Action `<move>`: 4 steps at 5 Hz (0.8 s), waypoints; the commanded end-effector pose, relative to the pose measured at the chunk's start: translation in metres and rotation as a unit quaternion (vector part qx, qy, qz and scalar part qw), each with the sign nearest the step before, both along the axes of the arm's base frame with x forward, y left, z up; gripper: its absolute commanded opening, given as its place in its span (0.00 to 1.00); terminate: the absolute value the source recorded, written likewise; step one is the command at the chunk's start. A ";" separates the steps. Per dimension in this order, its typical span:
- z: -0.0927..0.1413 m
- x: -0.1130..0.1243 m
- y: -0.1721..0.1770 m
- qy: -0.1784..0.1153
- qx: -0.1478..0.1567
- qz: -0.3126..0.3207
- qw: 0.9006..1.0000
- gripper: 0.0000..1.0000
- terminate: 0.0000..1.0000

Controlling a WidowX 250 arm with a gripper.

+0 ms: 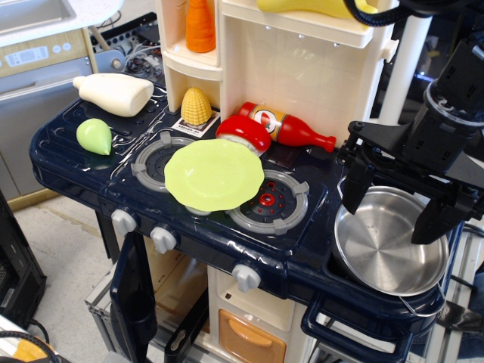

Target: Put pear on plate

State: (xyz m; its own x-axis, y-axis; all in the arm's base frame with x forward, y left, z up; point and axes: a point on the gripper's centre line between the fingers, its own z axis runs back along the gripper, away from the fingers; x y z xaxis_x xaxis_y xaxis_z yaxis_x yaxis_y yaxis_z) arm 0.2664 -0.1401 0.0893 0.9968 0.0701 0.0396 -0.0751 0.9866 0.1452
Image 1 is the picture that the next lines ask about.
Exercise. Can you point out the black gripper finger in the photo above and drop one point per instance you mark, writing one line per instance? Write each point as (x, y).
(359, 177)
(444, 211)

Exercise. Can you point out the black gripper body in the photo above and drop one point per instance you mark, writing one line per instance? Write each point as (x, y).
(406, 154)

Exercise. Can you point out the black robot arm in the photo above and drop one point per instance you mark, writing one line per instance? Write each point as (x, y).
(455, 98)

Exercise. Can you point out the light green plastic plate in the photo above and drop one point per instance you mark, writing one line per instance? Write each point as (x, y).
(213, 175)

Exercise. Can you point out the green toy pear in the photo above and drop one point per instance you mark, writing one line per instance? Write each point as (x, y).
(94, 135)

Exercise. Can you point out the stainless steel pot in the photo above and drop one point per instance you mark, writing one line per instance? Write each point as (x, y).
(374, 245)

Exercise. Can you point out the right grey stove burner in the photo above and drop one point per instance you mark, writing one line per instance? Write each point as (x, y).
(280, 205)

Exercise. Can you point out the grey stove burner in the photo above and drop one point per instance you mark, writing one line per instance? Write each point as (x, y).
(280, 205)
(150, 163)

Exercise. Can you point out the red toy ketchup bottle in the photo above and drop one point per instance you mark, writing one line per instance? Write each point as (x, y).
(286, 129)

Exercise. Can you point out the cream toy kitchen shelf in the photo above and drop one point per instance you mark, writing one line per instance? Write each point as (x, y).
(321, 69)

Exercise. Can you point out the red toy sushi piece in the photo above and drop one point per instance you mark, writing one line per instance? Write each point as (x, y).
(245, 131)

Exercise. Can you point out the yellow toy banana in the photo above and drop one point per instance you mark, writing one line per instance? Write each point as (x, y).
(325, 14)

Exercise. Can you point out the grey stove knob right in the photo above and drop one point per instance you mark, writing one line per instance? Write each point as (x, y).
(246, 277)

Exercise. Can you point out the grey stove knob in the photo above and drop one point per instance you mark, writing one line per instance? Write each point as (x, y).
(164, 240)
(123, 222)
(246, 277)

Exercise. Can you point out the yellow toy corn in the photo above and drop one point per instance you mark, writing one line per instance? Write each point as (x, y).
(195, 107)

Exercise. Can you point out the navy toy kitchen counter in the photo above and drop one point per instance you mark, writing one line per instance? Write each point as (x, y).
(300, 266)

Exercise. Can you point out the orange toy drawer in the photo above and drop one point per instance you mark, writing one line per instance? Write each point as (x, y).
(247, 342)

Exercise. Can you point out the grey stove knob middle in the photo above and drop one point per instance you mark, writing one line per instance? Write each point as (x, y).
(164, 240)

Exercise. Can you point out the left grey stove burner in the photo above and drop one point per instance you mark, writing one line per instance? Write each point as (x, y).
(150, 163)

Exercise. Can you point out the orange toy carrot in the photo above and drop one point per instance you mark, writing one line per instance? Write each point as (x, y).
(200, 33)

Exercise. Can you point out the grey stove knob left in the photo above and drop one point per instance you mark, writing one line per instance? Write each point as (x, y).
(123, 222)

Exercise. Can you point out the white toy mayonnaise bottle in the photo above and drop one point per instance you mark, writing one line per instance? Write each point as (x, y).
(116, 93)

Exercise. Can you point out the navy oven door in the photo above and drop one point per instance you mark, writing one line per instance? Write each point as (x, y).
(132, 300)

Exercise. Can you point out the black electronics box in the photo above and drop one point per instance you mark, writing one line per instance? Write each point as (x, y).
(22, 280)

